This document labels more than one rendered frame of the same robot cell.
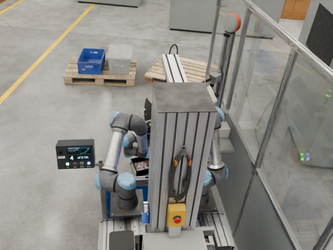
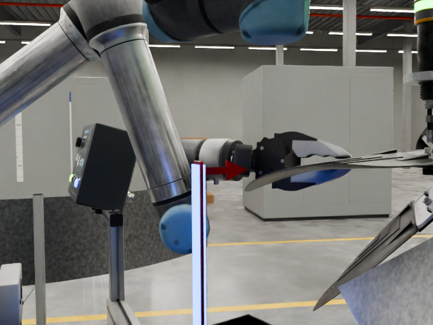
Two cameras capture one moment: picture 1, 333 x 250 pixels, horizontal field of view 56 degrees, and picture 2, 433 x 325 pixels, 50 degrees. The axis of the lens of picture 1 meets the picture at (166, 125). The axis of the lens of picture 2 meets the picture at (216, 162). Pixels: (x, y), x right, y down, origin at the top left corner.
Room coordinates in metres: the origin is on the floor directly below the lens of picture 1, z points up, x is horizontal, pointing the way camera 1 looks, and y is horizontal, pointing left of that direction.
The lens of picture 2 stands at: (1.77, -0.58, 1.22)
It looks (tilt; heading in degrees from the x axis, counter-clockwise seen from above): 3 degrees down; 79
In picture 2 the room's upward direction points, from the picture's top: straight up
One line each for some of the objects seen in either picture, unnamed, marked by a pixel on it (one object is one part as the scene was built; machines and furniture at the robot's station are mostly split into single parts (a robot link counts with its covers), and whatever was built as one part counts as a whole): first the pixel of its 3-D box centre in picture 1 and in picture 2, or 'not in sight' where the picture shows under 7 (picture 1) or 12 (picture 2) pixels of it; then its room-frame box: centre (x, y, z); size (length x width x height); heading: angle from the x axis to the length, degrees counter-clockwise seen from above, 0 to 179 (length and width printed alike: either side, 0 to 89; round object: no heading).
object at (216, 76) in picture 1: (215, 77); not in sight; (2.64, -0.42, 1.39); 0.10 x 0.07 x 0.09; 135
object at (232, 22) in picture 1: (231, 23); not in sight; (2.70, -0.49, 1.88); 0.16 x 0.07 x 0.16; 45
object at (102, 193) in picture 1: (104, 217); not in sight; (1.75, 0.48, 0.39); 0.04 x 0.04 x 0.78; 10
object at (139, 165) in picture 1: (144, 166); not in sight; (1.97, 0.16, 0.83); 0.19 x 0.14 x 0.03; 115
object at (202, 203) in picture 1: (199, 193); not in sight; (1.48, -0.26, 1.09); 0.15 x 0.15 x 0.10
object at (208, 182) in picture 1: (202, 181); not in sight; (1.49, -0.27, 1.20); 0.13 x 0.12 x 0.14; 128
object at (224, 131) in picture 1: (219, 128); not in sight; (2.48, -0.52, 0.92); 0.17 x 0.16 x 0.11; 100
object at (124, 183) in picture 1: (125, 184); not in sight; (1.40, 0.23, 1.20); 0.13 x 0.12 x 0.14; 82
